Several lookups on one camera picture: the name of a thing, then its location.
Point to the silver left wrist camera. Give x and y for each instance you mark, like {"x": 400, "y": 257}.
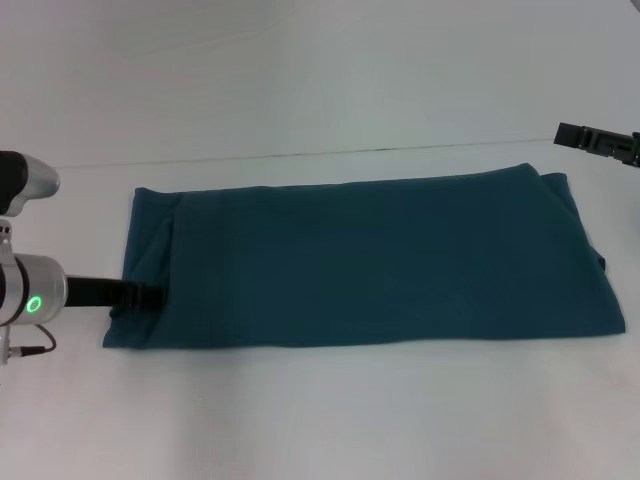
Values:
{"x": 30, "y": 177}

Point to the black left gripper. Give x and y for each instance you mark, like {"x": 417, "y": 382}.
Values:
{"x": 95, "y": 291}

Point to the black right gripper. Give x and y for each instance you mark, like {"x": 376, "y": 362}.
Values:
{"x": 636, "y": 150}

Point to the teal T-shirt with FREE print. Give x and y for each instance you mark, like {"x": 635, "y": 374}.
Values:
{"x": 375, "y": 260}

